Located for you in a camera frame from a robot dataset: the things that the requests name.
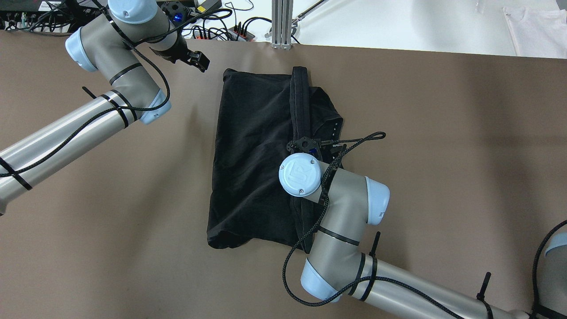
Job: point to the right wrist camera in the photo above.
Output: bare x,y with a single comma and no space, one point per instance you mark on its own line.
316,147

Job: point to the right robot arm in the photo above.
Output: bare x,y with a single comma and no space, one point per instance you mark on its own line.
335,266

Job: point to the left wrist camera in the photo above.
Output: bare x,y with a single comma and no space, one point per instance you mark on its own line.
179,11

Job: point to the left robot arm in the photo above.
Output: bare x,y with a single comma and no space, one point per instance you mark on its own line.
108,45

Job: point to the white folded shirt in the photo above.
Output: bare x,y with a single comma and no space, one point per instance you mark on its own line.
537,33

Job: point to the aluminium frame post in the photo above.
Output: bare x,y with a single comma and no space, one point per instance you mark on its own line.
281,24

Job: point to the grey orange usb hub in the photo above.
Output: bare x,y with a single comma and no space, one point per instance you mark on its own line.
237,34
200,33

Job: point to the black power adapter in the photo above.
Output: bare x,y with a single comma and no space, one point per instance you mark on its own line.
206,6

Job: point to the black printed t-shirt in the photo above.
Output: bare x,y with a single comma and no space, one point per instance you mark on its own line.
259,114

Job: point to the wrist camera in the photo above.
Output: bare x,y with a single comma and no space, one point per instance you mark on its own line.
316,147
179,11

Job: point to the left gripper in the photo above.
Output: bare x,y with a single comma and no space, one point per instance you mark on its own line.
176,52

